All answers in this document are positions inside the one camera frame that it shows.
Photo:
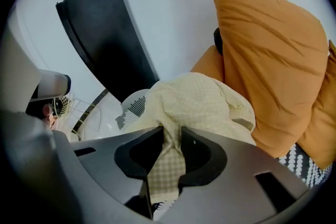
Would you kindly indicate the large orange cushion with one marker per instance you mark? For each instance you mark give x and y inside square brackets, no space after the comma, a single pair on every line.
[267,60]

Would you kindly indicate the green laundry basket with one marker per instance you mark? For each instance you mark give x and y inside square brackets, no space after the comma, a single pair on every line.
[134,107]

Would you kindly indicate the black white striped blanket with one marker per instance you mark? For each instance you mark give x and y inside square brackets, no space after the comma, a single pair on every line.
[302,165]

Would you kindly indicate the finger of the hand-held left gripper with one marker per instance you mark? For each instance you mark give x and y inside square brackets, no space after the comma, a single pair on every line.
[50,84]

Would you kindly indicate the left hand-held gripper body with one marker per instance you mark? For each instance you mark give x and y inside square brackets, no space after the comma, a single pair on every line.
[21,73]

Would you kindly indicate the black cabinet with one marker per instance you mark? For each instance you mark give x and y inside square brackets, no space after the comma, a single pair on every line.
[105,39]

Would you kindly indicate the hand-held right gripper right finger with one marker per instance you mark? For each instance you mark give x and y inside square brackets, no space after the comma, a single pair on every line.
[236,178]

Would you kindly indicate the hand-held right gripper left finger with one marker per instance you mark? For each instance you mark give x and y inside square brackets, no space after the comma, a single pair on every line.
[110,165]

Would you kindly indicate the cream yellow clothes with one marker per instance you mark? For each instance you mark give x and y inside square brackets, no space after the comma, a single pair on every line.
[194,102]

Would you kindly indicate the orange sofa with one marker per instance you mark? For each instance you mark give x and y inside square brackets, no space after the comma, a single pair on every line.
[210,65]

